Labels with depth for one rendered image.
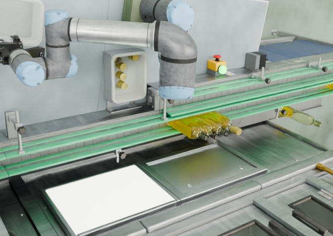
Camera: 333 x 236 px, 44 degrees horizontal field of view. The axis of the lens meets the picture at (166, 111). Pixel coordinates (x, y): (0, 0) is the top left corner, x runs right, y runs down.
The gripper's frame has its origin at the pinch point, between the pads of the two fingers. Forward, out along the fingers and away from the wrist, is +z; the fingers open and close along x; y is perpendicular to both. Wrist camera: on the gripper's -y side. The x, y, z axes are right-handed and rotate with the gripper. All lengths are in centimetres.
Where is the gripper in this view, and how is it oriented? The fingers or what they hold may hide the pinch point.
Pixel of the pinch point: (10, 41)
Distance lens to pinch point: 166.3
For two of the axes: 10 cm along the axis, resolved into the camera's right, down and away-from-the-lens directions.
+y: -8.2, 0.8, -5.6
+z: -5.4, -4.3, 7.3
